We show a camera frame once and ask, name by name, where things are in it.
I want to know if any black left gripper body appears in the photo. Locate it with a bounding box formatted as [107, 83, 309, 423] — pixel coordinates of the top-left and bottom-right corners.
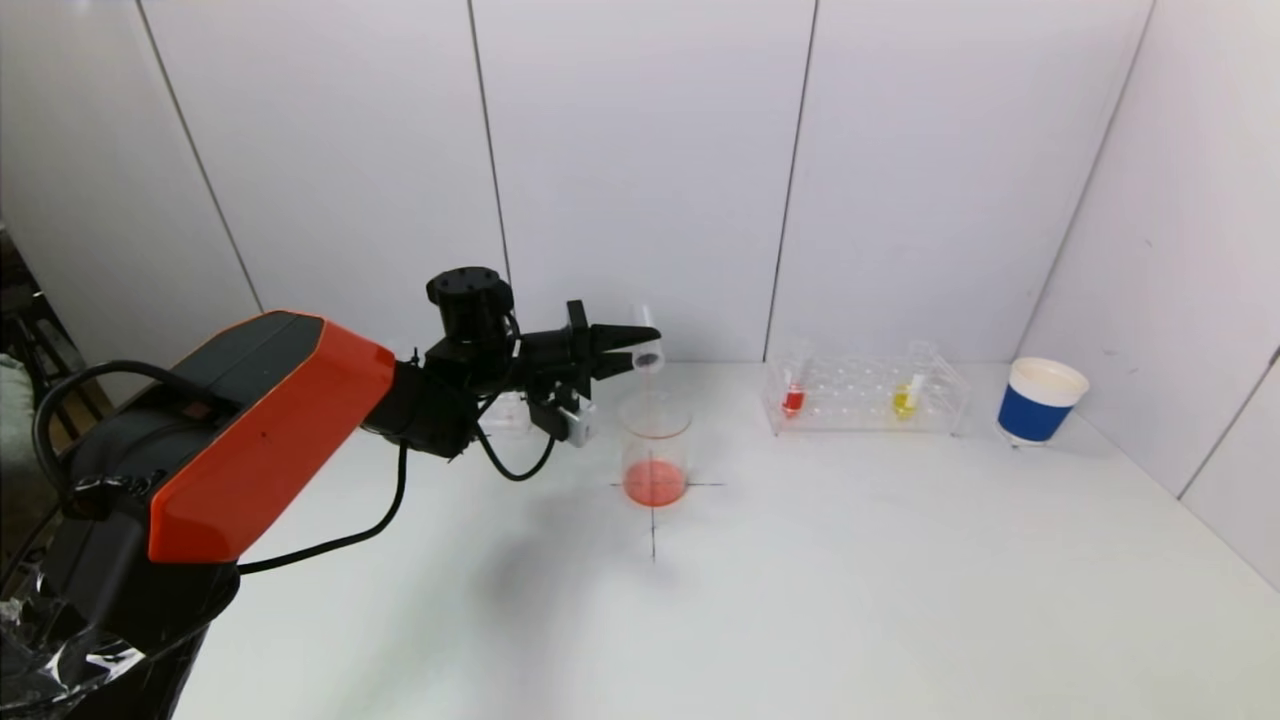
[520, 299, 594, 400]

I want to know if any clear graduated plastic test tube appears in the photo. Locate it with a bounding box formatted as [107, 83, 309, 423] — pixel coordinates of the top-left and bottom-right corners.
[628, 304, 667, 373]

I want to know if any clear acrylic test tube rack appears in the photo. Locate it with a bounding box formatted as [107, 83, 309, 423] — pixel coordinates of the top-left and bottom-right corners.
[760, 355, 969, 438]
[478, 385, 538, 439]

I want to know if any clear glass beaker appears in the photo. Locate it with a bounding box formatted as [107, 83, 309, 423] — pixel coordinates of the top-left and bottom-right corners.
[619, 395, 694, 508]

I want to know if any test tube with red liquid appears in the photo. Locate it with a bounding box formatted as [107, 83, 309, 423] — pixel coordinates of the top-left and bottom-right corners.
[780, 340, 816, 420]

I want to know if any test tube with yellow liquid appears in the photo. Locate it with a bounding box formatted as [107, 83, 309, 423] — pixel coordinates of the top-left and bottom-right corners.
[890, 340, 936, 422]

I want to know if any white paper cup blue band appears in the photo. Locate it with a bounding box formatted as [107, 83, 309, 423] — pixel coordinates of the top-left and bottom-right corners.
[996, 358, 1090, 448]

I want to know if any black metal stand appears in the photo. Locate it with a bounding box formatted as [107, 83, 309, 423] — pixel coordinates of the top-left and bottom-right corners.
[0, 230, 111, 421]

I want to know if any crinkled clear plastic film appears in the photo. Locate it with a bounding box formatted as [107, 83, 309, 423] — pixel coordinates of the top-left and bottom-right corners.
[0, 590, 151, 713]

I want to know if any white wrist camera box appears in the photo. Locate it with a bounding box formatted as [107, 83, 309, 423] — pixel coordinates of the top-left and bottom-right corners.
[545, 395, 598, 448]

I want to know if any thin black camera cable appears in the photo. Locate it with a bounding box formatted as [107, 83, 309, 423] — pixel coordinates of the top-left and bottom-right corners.
[475, 395, 559, 483]

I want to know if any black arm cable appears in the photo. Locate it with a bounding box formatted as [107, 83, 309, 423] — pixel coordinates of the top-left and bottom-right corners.
[236, 443, 409, 576]

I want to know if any thick black base cable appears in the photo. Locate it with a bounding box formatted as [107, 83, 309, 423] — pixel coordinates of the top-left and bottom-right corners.
[30, 358, 216, 496]

